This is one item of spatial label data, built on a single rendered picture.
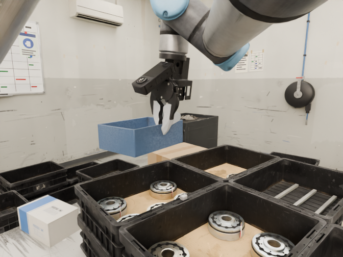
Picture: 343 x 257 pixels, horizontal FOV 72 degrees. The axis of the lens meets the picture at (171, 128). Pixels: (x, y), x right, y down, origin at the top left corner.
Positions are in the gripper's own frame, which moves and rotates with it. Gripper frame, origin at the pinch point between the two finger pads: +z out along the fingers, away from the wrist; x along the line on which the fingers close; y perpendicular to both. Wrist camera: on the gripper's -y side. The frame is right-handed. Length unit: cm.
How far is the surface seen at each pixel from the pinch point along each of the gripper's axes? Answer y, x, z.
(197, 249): -0.7, -16.6, 27.7
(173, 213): -2.3, -9.0, 20.4
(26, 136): 57, 284, 90
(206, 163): 49, 12, 28
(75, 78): 130, 295, 15
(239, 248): 6.5, -24.7, 26.7
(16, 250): -27, 36, 47
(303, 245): 3.5, -37.9, 15.1
